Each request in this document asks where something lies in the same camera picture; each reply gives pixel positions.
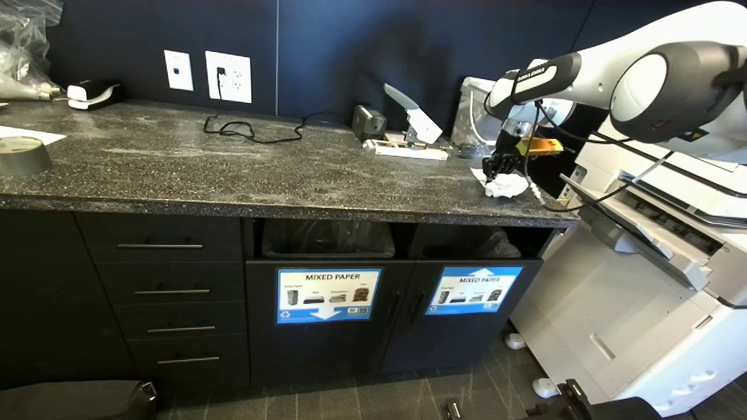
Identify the dark grey round dish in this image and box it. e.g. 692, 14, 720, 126
0, 133, 53, 177

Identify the black rounded case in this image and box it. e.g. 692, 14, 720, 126
0, 378, 161, 420

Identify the small white wall plate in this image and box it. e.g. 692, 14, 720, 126
161, 46, 196, 94

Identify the black recycling bin lid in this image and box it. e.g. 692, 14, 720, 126
0, 97, 579, 392

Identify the clear plastic bag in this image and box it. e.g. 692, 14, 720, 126
0, 0, 64, 102

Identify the large white wall outlet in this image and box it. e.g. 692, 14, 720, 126
202, 49, 253, 105

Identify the large white printer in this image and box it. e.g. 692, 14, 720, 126
508, 115, 747, 417

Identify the thin black power cable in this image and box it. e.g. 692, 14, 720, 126
202, 111, 352, 148

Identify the black robot cable with connector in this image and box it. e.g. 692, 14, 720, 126
523, 98, 680, 214

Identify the orange wrist camera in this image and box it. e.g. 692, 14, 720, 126
516, 136, 565, 158

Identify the flat white paper sheet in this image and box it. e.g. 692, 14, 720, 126
0, 125, 70, 149

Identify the small black box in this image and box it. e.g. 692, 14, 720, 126
350, 102, 390, 142

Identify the clear plastic bucket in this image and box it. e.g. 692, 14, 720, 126
451, 76, 503, 158

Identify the mixed paper sign down arrow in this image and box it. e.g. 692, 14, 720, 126
274, 267, 383, 328

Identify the mixed paper sign up arrow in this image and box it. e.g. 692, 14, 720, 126
422, 263, 525, 317

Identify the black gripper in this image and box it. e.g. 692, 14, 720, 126
480, 149, 525, 183

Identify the silver drawer handle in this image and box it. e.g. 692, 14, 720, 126
133, 288, 213, 300
154, 356, 221, 367
145, 324, 220, 337
113, 241, 204, 253

